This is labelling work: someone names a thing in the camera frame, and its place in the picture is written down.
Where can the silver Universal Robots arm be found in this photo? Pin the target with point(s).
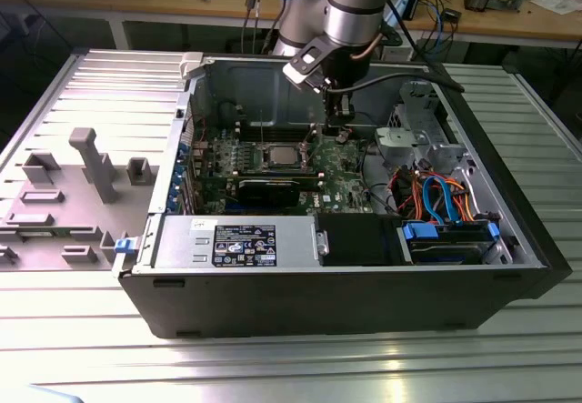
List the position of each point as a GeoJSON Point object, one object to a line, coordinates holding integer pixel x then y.
{"type": "Point", "coordinates": [354, 12]}

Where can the CPU socket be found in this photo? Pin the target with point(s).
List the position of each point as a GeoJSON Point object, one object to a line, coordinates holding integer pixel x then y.
{"type": "Point", "coordinates": [266, 163]}

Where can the small dark board component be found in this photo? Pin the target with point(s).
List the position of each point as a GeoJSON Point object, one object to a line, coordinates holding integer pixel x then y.
{"type": "Point", "coordinates": [342, 136]}

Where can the green motherboard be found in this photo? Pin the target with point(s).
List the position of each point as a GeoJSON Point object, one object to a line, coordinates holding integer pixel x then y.
{"type": "Point", "coordinates": [336, 180]}

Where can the small black adapter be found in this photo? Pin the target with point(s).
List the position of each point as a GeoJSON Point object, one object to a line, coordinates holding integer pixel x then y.
{"type": "Point", "coordinates": [452, 14]}

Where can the black graphics card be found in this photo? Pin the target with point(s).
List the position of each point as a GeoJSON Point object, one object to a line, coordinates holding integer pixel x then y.
{"type": "Point", "coordinates": [268, 194]}

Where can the beige case latch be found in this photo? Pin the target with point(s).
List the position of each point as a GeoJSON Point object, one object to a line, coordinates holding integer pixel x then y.
{"type": "Point", "coordinates": [191, 64]}

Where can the black plastic fan shroud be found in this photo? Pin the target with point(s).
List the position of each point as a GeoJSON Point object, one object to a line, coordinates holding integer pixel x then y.
{"type": "Point", "coordinates": [354, 239]}

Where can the hard disk in blue carrier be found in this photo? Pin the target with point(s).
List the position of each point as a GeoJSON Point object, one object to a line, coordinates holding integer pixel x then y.
{"type": "Point", "coordinates": [454, 253]}

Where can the white paper sheet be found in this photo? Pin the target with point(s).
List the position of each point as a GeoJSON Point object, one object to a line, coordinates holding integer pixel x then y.
{"type": "Point", "coordinates": [554, 3]}

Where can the wooden desk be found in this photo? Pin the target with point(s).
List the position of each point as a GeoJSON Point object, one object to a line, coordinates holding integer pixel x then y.
{"type": "Point", "coordinates": [136, 3]}

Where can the black open PC case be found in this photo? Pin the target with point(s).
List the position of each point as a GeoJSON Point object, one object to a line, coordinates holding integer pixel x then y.
{"type": "Point", "coordinates": [318, 303]}

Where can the silver power supply unit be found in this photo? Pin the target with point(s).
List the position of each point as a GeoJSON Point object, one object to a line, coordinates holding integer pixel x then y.
{"type": "Point", "coordinates": [182, 244]}

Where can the blue plastic case clip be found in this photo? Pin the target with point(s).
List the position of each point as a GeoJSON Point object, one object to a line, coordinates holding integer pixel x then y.
{"type": "Point", "coordinates": [125, 245]}

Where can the grey plastic parts rack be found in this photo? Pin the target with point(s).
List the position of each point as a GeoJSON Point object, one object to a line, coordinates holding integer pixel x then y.
{"type": "Point", "coordinates": [68, 203]}

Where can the green RAM stick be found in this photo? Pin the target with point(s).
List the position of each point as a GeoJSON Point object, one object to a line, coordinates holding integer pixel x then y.
{"type": "Point", "coordinates": [38, 234]}

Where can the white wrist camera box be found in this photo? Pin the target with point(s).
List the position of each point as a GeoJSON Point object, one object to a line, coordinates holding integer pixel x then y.
{"type": "Point", "coordinates": [304, 62]}

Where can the silver metal drive bracket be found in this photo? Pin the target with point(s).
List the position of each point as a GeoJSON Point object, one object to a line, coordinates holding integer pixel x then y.
{"type": "Point", "coordinates": [400, 141]}

